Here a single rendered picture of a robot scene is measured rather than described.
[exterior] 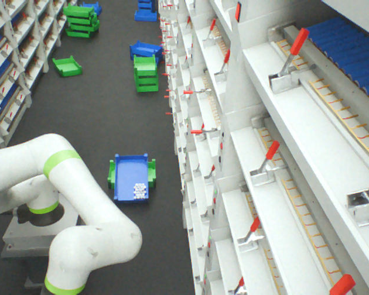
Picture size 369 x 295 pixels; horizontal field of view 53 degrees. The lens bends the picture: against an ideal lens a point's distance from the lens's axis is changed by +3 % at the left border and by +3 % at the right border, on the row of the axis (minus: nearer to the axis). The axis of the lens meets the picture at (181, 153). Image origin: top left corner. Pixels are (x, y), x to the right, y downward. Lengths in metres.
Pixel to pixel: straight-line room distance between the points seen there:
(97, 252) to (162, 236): 1.21
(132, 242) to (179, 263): 1.04
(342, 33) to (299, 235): 0.33
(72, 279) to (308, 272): 0.52
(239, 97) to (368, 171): 0.41
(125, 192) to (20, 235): 0.77
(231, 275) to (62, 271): 0.43
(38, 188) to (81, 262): 0.77
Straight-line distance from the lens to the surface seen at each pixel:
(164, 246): 2.02
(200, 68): 1.52
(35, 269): 1.87
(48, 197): 1.63
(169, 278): 1.90
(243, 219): 0.88
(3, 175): 1.17
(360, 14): 0.40
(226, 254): 1.06
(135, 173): 2.31
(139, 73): 3.38
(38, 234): 1.68
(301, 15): 0.76
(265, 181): 0.69
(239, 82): 0.78
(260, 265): 0.80
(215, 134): 1.13
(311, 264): 0.58
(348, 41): 0.66
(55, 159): 1.14
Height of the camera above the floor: 1.57
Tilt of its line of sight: 37 degrees down
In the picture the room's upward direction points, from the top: 3 degrees clockwise
